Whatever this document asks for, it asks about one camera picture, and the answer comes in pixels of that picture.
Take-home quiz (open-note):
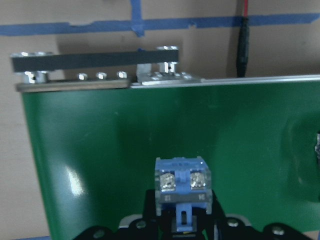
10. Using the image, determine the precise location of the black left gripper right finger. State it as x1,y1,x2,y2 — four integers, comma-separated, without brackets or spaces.
207,191,310,240

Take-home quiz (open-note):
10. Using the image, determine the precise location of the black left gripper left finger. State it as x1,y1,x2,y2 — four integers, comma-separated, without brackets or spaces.
75,189,160,240

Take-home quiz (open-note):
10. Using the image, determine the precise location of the yellow push button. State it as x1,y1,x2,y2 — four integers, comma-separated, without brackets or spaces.
154,156,213,233

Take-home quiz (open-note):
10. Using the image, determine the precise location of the green conveyor belt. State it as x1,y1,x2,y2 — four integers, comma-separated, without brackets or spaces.
9,45,320,240

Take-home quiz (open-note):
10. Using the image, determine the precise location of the red black power cable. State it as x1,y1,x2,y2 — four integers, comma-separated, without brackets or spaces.
236,0,251,78

